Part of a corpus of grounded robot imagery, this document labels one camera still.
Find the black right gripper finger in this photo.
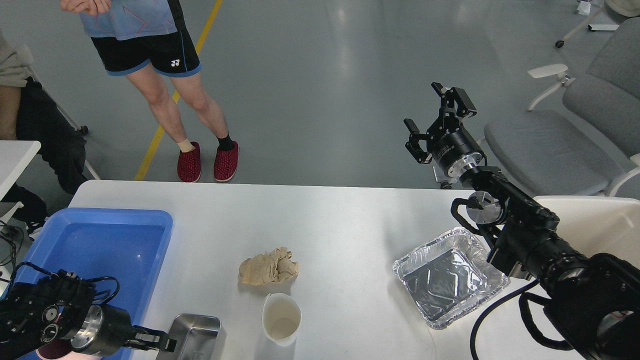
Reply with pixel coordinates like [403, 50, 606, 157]
[430, 82, 478, 119]
[403, 118, 435, 164]

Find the distant white chair base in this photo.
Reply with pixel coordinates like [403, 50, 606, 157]
[554, 0, 640, 49]

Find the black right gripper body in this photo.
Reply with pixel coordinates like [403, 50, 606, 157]
[425, 111, 486, 178]

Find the standing person in shorts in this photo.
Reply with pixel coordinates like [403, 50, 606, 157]
[59, 0, 239, 183]

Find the pink ribbed mug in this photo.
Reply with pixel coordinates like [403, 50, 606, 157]
[35, 338, 103, 360]

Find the cream plastic bin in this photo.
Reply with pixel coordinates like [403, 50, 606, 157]
[534, 195, 640, 268]

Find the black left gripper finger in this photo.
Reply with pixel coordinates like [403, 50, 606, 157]
[135, 327, 178, 353]

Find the crumpled brown paper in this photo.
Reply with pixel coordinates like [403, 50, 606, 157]
[238, 246, 300, 286]

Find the white paper cup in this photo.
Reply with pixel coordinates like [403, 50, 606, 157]
[262, 292, 302, 347]

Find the blue plastic bin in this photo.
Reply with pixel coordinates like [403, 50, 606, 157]
[0, 208, 174, 360]

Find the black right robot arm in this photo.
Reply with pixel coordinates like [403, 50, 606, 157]
[404, 82, 640, 360]

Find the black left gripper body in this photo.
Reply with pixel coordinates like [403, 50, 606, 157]
[70, 304, 149, 357]

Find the aluminium foil tray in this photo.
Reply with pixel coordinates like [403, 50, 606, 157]
[391, 227, 510, 330]

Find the stainless steel tray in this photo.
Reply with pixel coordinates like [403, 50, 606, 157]
[156, 313, 226, 360]

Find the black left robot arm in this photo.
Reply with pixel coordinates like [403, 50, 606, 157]
[0, 261, 178, 360]

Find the white side table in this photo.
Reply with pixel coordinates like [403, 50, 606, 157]
[0, 140, 41, 198]

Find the grey office chair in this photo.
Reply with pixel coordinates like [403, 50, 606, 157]
[481, 17, 640, 199]

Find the seated person at left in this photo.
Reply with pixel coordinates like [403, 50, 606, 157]
[0, 32, 88, 236]

